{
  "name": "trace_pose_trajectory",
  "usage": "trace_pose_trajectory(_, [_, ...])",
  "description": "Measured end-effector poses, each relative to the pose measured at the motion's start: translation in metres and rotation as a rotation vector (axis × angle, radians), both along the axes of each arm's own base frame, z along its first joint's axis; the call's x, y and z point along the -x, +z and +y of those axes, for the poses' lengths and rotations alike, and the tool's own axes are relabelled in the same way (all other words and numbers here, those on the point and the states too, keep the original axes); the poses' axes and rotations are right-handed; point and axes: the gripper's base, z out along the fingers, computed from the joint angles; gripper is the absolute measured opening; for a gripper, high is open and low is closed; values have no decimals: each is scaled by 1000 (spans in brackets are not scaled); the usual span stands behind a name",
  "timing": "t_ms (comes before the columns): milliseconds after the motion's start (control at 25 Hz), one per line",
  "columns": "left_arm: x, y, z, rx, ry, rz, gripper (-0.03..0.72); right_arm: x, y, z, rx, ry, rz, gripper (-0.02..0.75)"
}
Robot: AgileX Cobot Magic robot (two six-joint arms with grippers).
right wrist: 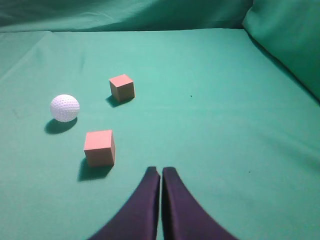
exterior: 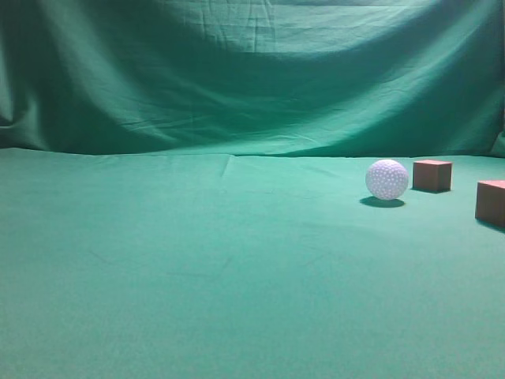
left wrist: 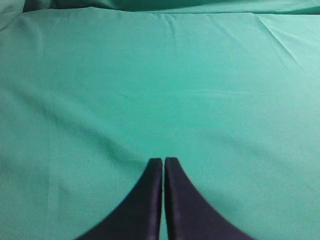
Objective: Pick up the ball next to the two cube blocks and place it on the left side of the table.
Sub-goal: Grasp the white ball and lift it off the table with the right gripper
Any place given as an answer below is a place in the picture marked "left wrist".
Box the green cloth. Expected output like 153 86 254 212
0 0 320 240

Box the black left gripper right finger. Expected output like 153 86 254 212
164 157 252 240

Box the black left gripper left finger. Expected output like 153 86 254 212
78 158 163 240

